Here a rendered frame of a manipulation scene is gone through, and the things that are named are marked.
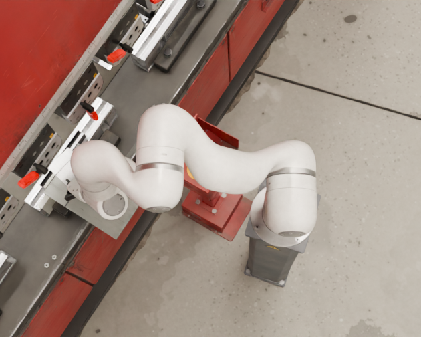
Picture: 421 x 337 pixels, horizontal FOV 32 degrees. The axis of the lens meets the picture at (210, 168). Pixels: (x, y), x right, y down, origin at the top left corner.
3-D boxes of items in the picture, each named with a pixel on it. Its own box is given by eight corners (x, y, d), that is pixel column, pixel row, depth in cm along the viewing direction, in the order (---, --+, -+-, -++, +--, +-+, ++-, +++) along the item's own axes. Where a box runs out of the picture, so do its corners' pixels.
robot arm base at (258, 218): (323, 194, 211) (331, 178, 193) (305, 255, 207) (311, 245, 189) (261, 174, 214) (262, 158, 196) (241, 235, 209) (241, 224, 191)
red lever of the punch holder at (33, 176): (25, 186, 182) (49, 168, 190) (13, 177, 183) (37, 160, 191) (25, 191, 184) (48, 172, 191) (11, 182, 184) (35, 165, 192)
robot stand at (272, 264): (296, 247, 308) (321, 194, 211) (284, 287, 304) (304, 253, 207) (256, 234, 310) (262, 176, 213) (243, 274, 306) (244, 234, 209)
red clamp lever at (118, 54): (115, 59, 190) (134, 47, 198) (102, 52, 191) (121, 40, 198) (113, 65, 191) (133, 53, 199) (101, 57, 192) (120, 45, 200)
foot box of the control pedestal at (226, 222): (231, 242, 309) (230, 238, 298) (181, 213, 314) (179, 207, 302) (254, 202, 313) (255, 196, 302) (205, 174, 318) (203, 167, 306)
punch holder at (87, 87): (74, 127, 201) (60, 107, 185) (49, 111, 203) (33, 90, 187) (105, 83, 204) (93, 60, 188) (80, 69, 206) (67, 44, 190)
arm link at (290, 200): (309, 179, 194) (318, 154, 171) (311, 248, 189) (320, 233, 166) (263, 178, 194) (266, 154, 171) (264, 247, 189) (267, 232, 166)
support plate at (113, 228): (116, 240, 211) (115, 239, 210) (44, 193, 216) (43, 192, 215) (150, 188, 215) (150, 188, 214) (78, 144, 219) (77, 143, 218)
